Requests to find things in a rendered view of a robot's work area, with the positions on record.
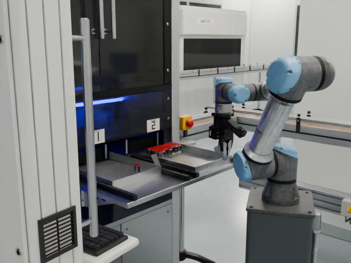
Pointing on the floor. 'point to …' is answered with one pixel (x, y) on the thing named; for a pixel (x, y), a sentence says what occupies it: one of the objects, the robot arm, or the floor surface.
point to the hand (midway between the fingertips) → (226, 157)
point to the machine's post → (169, 136)
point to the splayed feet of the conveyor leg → (194, 257)
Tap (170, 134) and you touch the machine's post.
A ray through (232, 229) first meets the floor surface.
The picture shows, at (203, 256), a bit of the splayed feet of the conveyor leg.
